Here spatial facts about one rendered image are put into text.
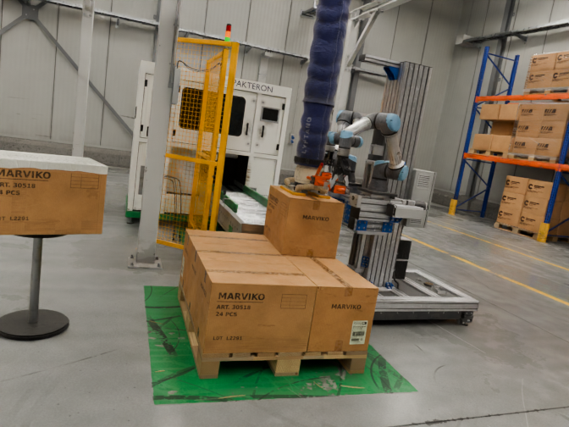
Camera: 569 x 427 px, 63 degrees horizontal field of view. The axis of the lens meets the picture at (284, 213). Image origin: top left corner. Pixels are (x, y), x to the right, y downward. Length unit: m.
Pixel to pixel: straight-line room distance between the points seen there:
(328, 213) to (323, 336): 0.88
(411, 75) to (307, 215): 1.40
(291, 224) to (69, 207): 1.37
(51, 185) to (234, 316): 1.21
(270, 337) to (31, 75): 10.52
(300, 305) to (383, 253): 1.45
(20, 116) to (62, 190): 9.67
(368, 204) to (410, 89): 0.97
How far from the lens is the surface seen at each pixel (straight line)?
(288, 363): 2.77
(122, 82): 12.33
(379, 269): 3.93
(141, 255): 4.42
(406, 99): 3.81
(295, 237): 3.17
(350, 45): 7.12
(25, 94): 12.42
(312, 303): 2.66
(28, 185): 2.78
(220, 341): 2.59
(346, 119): 4.14
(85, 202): 2.86
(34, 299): 3.15
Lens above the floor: 1.33
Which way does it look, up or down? 9 degrees down
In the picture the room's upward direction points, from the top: 9 degrees clockwise
